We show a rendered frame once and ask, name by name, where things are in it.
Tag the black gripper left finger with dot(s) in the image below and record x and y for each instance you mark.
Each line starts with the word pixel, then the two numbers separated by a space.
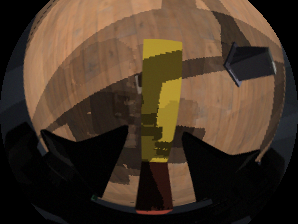
pixel 93 160

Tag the yellow bar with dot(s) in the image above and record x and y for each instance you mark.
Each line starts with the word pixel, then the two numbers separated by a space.
pixel 160 99

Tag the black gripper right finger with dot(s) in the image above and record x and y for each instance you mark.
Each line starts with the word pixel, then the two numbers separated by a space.
pixel 211 168

